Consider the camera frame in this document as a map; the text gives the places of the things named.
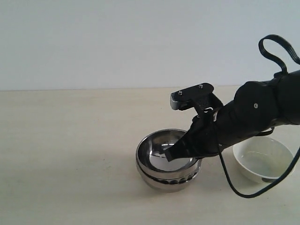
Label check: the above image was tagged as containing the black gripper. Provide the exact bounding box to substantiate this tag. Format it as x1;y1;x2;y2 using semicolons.
165;101;258;162

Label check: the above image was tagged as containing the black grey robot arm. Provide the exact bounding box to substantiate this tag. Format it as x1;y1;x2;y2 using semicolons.
165;71;300;161

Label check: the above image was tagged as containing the black flat ribbon cable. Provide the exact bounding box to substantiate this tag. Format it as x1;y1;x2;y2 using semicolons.
258;34;300;73

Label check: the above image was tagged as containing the white ceramic bowl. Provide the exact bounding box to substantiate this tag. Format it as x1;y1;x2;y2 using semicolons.
232;136;294;183

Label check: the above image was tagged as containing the patterned steel bowl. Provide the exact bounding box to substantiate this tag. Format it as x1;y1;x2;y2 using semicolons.
135;128;202;185

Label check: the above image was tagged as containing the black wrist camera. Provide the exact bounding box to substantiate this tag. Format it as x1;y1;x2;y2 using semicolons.
170;82;224;111

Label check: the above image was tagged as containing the wide plain steel bowl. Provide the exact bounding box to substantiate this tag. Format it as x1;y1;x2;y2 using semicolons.
136;160;201;193

